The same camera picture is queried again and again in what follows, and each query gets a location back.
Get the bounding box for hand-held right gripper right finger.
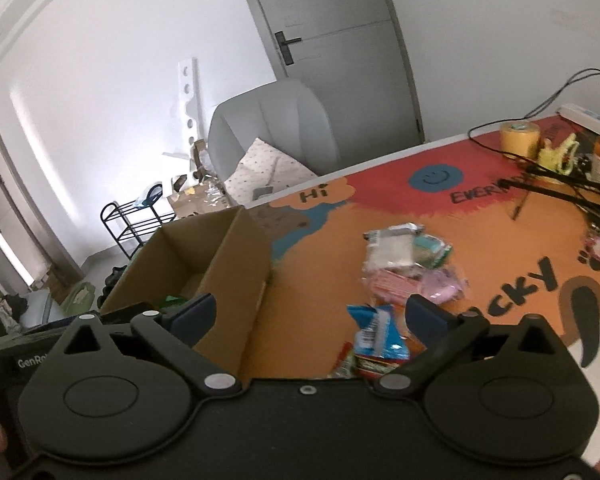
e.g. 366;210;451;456
372;294;576;402

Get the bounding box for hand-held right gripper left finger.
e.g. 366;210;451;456
55;292;243;402

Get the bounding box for bright green snack packet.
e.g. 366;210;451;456
154;294;192;312

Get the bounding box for purple snack packet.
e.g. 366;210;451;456
420;265;469;306

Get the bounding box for packets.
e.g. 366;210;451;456
361;267;429;307

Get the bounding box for blue snack packet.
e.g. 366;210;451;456
347;303;412;364

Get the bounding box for brown cardboard box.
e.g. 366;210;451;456
99;207;274;380

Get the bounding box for red green snack packet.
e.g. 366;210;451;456
329;342;407;382

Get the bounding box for white snack packet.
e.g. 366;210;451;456
362;223;427;272

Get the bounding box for pile of clothes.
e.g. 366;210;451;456
0;290;32;333

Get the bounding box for green cloth bag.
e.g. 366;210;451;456
59;282;99;319

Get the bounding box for black shoe rack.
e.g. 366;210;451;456
99;185;177;262

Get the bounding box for pile of cardboard scraps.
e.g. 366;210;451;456
167;139;232;222

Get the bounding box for colourful printed table mat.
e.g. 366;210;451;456
242;114;600;477

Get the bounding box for dotted white cushion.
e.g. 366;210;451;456
223;137;322;207

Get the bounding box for black folded tripod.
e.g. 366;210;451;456
497;160;600;222

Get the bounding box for yellow tape roll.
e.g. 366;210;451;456
498;120;542;160

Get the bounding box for yellow crumpled tape piece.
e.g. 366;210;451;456
538;132;584;177

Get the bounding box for grey armchair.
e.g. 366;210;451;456
208;78;342;197

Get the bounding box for white board with holes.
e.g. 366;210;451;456
162;57;201;182

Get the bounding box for white power strip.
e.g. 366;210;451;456
554;103;600;129

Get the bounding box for grey door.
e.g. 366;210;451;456
231;0;427;149

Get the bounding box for grey door frame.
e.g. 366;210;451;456
0;100;87;292

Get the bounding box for black door handle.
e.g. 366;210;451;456
274;30;304;65

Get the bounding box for black cable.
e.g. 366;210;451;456
467;68;600;162

